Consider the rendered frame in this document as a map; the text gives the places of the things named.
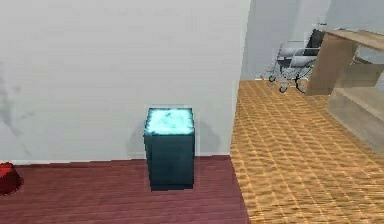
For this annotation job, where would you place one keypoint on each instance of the dark teal bin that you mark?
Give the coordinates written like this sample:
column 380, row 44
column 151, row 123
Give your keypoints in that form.
column 170, row 156

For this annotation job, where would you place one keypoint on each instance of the red round object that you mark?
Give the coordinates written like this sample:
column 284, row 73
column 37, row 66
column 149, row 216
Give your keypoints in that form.
column 7, row 178

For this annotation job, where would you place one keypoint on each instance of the light wooden desk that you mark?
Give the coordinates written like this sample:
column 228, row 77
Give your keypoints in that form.
column 336, row 63

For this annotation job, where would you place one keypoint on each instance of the grey wheelchair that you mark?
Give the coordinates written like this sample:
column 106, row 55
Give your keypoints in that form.
column 296, row 60

